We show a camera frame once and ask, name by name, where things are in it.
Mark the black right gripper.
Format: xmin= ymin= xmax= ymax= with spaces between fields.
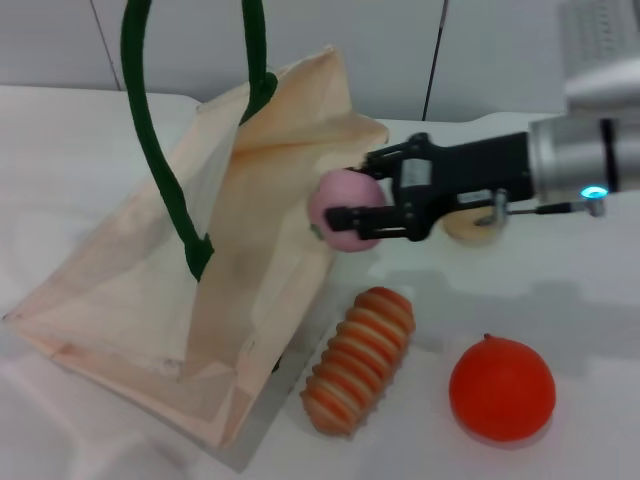
xmin=325 ymin=132 xmax=535 ymax=242

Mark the pink toy peach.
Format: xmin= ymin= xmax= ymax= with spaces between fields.
xmin=307 ymin=169 xmax=387 ymax=254

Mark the cream handbag with green handles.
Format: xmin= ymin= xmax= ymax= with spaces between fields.
xmin=2 ymin=0 xmax=390 ymax=450

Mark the cream round toy bun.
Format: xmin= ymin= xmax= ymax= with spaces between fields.
xmin=444 ymin=207 xmax=507 ymax=247

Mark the thin dark background pole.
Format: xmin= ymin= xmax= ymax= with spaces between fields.
xmin=421 ymin=0 xmax=451 ymax=122

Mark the orange striped toy bread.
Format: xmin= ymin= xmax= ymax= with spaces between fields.
xmin=298 ymin=285 xmax=417 ymax=436

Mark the red orange toy fruit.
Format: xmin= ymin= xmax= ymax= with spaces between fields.
xmin=448 ymin=333 xmax=557 ymax=444

